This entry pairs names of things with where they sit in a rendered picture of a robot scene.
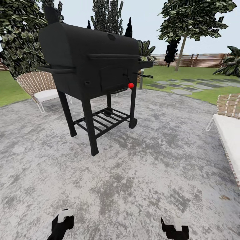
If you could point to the garden chair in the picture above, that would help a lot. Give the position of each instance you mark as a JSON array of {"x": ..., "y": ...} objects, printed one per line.
[
  {"x": 41, "y": 87},
  {"x": 228, "y": 129}
]

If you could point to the charcoal grill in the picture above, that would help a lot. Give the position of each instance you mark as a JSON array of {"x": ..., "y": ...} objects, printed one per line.
[{"x": 87, "y": 64}]

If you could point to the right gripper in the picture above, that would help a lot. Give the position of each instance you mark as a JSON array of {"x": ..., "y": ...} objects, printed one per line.
[{"x": 172, "y": 233}]

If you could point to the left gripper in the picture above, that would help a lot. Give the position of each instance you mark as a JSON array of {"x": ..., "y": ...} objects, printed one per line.
[{"x": 67, "y": 224}]

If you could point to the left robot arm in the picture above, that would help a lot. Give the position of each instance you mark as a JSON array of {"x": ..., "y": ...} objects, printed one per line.
[{"x": 63, "y": 222}]

